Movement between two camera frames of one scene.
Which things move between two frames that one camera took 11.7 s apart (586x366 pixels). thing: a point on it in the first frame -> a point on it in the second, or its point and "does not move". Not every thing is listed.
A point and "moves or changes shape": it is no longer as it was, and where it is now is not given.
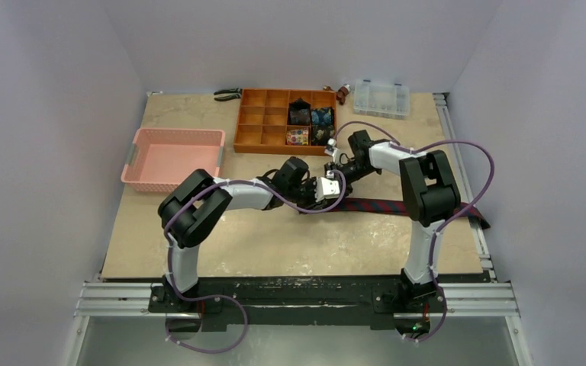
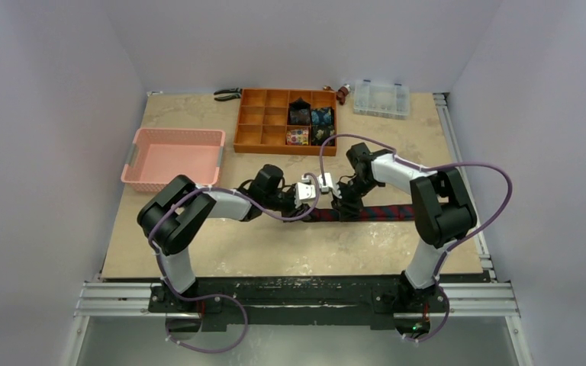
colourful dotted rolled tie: (297, 136) does not move
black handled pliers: (237, 91) does not move
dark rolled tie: (299, 113) does not move
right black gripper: (340, 171) -> (343, 203)
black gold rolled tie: (321, 133) does not move
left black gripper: (312, 203) -> (292, 211)
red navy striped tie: (393, 208) moves or changes shape
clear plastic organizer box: (381, 99) does not move
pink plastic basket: (161, 158) does not move
